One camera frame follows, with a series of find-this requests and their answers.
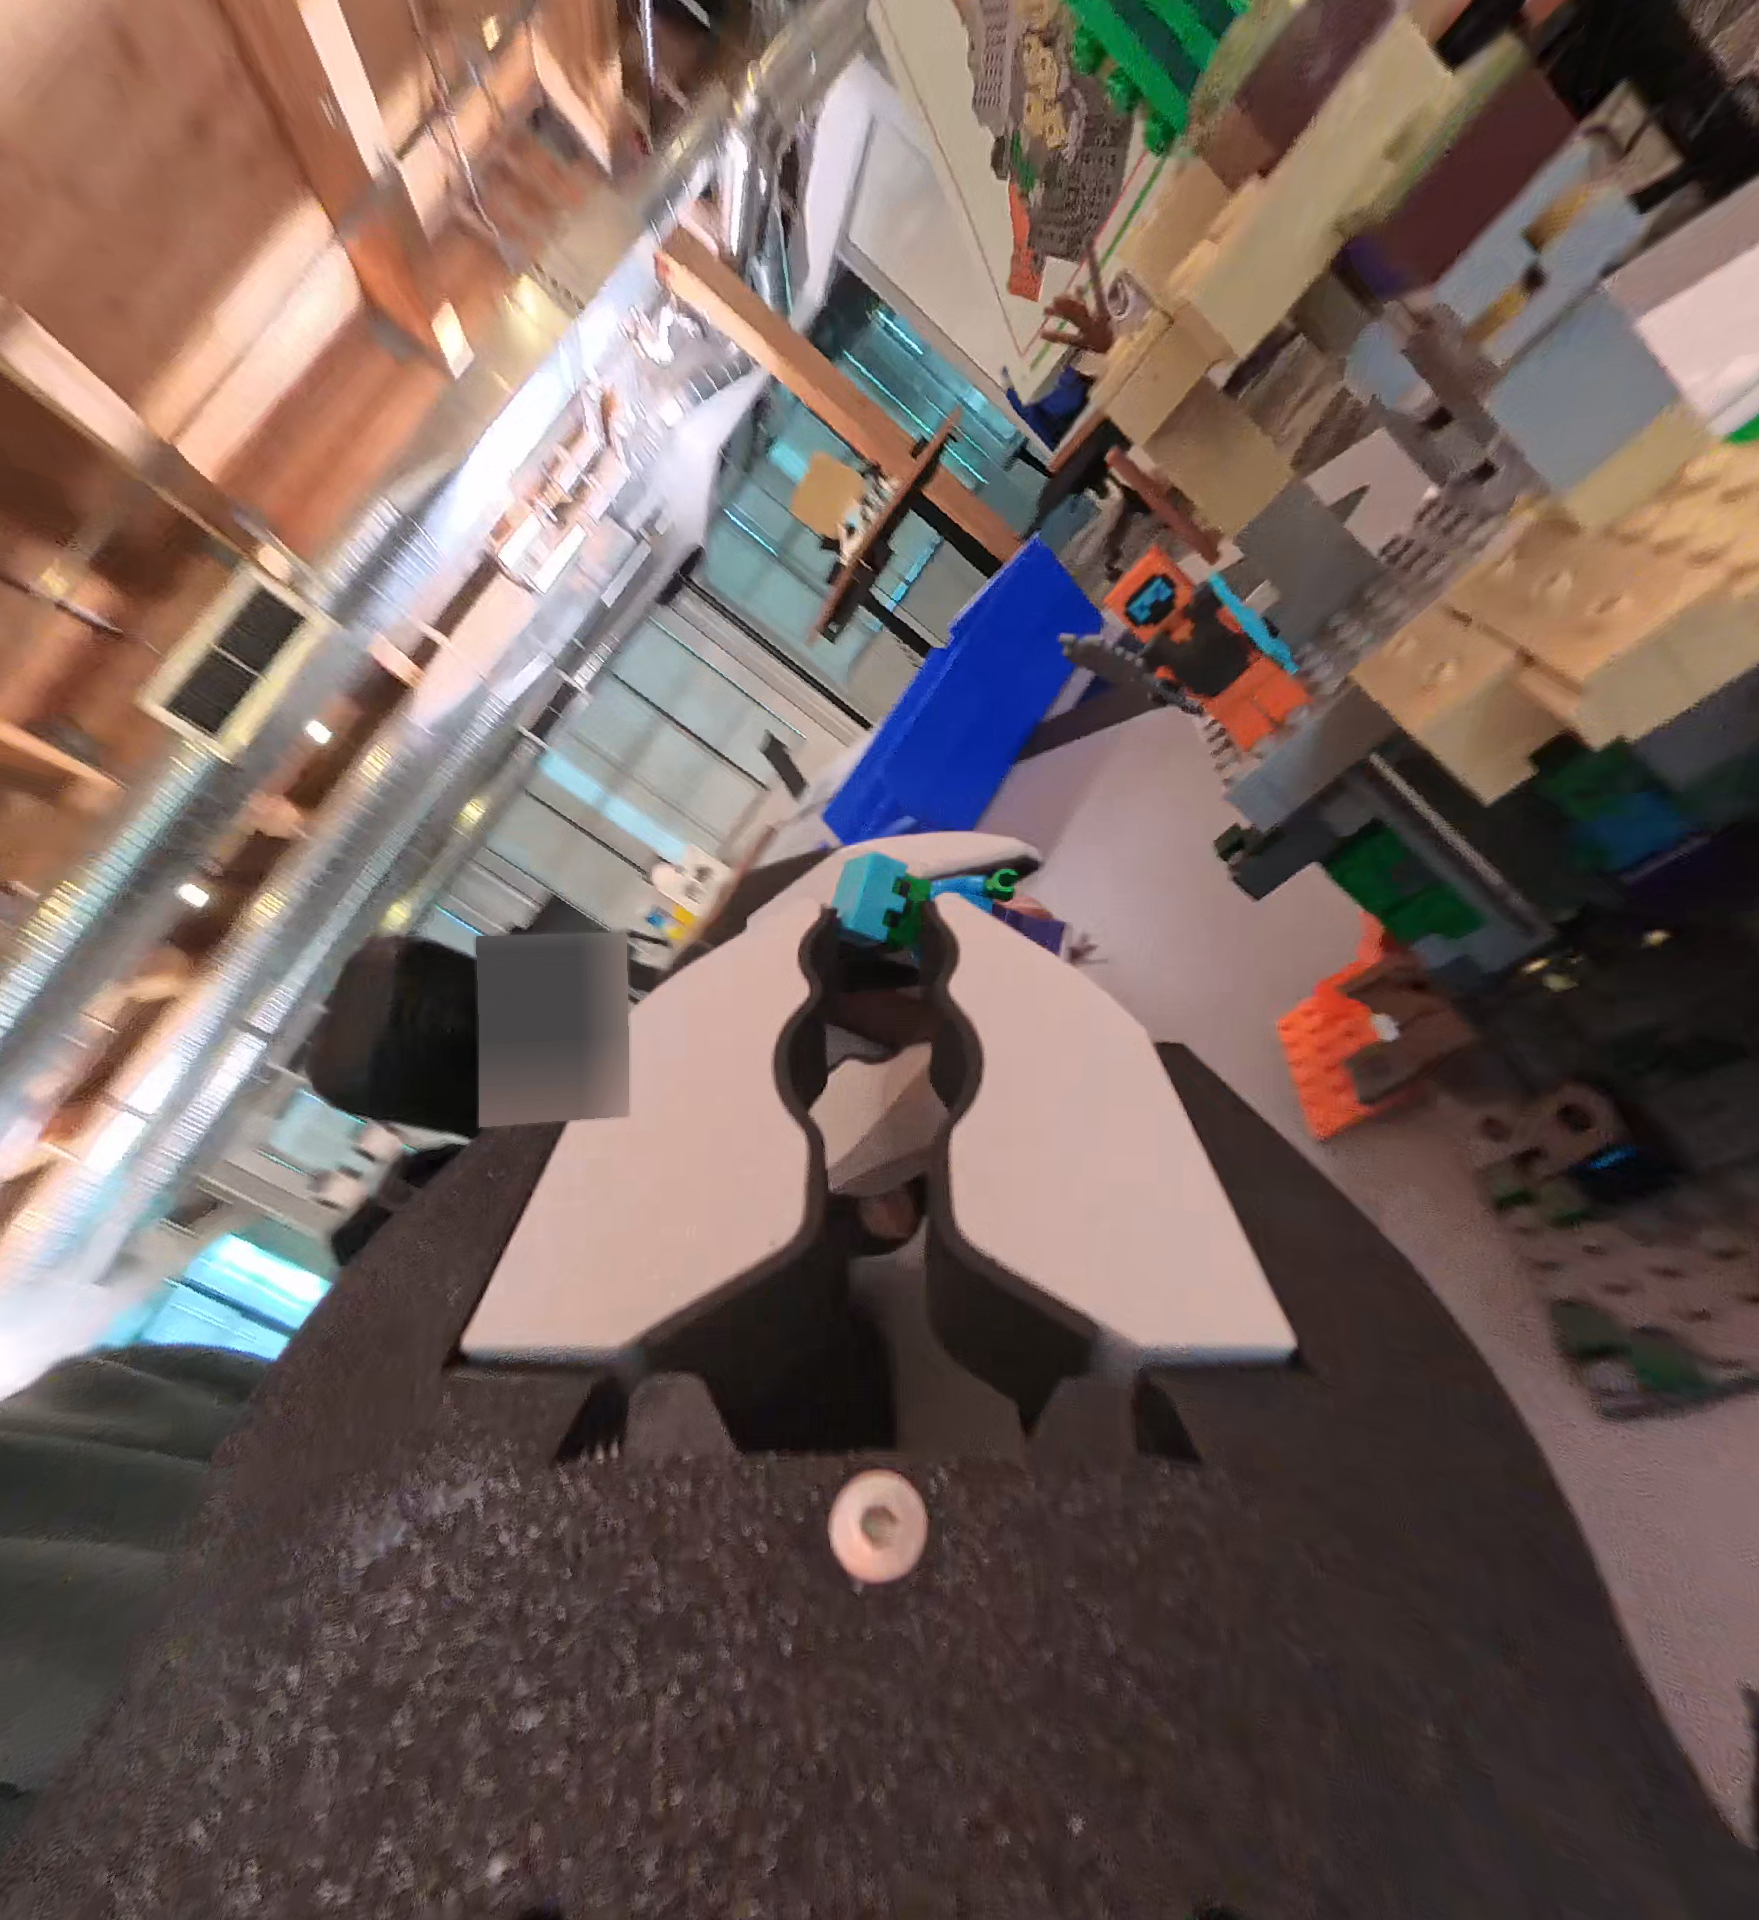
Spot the dark green cloth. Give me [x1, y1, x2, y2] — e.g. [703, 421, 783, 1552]
[0, 1343, 277, 1920]

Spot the teal-headed toy brick figure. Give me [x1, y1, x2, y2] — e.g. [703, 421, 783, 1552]
[830, 849, 1097, 967]

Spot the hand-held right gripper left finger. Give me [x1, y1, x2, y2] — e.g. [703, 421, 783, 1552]
[459, 855, 842, 1368]

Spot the orange toy brick figure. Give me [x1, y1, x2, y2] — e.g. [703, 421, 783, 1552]
[1058, 546, 1308, 753]

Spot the blue box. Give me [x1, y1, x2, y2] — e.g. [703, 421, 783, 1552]
[826, 538, 1110, 844]

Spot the silver ventilation duct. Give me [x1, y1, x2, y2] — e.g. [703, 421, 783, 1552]
[0, 0, 887, 1291]

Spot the white printed booklet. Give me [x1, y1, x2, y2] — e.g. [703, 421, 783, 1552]
[868, 0, 1209, 363]

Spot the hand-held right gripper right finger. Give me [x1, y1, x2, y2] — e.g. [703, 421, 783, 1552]
[944, 896, 1299, 1368]

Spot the toy brick castle model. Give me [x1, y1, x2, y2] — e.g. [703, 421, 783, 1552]
[1028, 0, 1759, 1418]

